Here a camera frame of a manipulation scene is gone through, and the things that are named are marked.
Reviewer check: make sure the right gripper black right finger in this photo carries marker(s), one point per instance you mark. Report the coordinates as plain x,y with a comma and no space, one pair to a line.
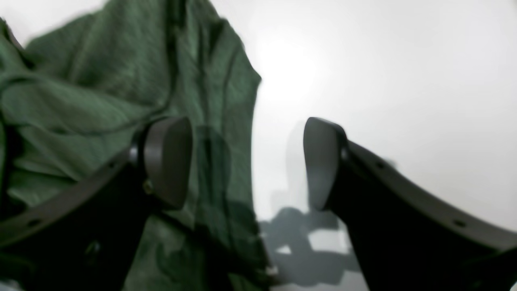
404,238

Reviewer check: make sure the dark green long-sleeve shirt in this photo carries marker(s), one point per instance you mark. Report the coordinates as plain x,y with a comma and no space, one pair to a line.
74,98

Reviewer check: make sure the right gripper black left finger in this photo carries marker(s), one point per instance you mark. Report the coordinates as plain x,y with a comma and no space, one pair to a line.
85,239

